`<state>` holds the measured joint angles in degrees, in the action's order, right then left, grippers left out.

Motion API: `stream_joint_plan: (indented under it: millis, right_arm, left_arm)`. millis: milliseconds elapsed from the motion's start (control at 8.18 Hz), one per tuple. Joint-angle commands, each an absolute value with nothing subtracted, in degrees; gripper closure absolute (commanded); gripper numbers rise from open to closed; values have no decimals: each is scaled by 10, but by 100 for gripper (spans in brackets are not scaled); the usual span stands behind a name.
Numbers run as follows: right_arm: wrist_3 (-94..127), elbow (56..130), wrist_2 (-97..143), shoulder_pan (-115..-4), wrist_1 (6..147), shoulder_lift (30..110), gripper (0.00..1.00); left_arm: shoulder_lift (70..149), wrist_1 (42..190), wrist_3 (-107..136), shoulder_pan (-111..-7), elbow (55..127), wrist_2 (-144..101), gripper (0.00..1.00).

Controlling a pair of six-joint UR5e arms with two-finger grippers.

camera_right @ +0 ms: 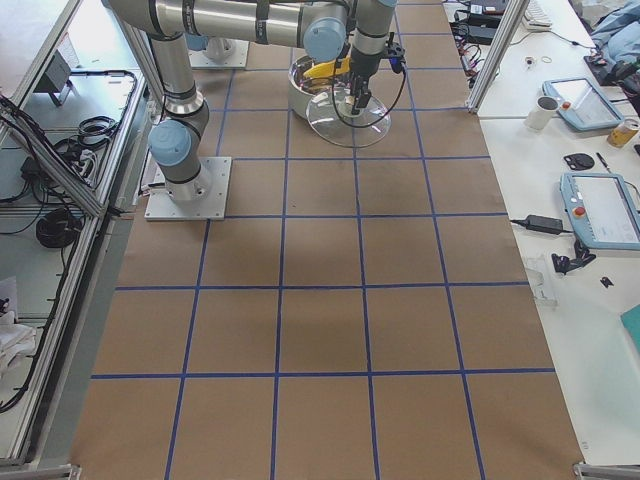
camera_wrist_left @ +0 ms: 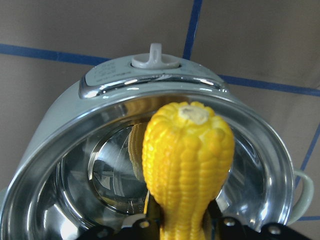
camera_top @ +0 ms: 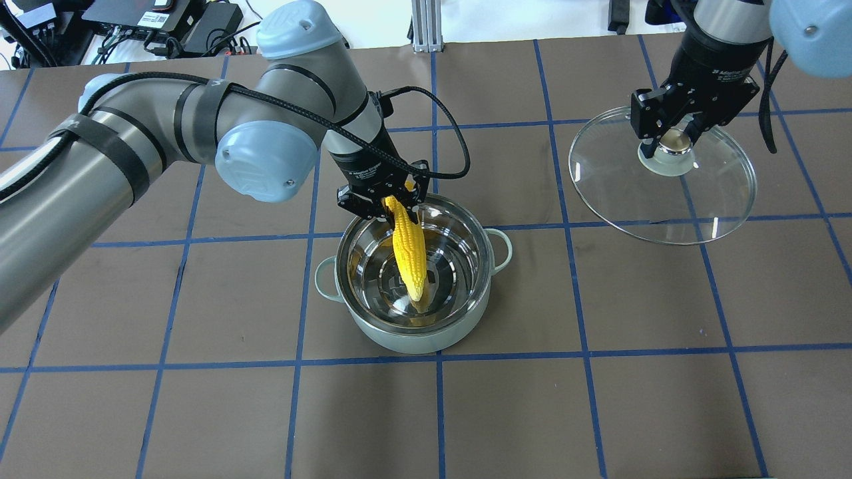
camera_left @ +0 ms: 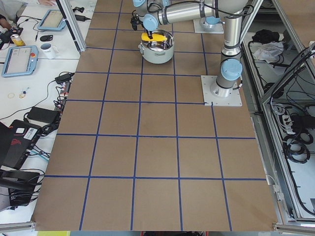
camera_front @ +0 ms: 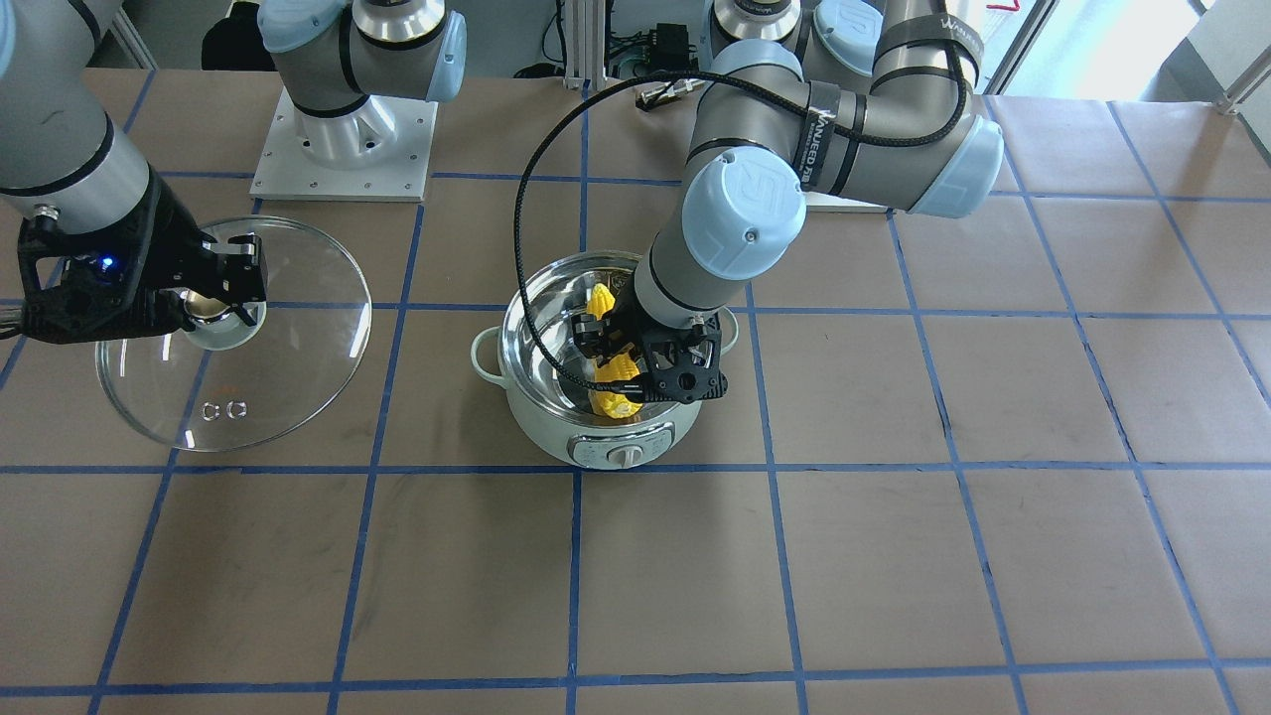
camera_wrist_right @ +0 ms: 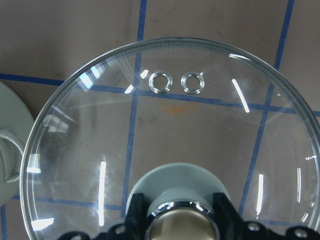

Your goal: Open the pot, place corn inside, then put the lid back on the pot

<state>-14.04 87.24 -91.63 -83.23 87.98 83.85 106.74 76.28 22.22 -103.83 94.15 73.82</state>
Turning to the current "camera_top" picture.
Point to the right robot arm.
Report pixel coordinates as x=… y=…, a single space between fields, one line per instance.
x=815 y=35

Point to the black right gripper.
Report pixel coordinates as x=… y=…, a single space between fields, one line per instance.
x=707 y=66

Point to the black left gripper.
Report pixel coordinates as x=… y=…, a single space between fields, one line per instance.
x=363 y=171

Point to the glass pot lid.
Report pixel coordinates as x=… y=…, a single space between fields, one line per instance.
x=681 y=196

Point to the yellow corn cob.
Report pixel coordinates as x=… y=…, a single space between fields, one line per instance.
x=409 y=247

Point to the pale green steel pot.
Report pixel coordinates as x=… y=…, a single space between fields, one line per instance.
x=461 y=259

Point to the black power adapter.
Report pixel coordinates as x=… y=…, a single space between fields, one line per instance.
x=218 y=20

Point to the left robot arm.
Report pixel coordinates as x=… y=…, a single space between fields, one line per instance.
x=263 y=141

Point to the aluminium frame post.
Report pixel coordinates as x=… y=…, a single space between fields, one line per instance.
x=426 y=27

